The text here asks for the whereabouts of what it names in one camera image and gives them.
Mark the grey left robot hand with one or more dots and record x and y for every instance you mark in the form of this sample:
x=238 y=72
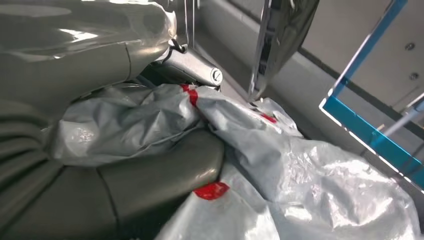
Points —
x=66 y=49

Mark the electronic scale with steel tray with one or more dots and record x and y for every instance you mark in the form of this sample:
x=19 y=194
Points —
x=281 y=33

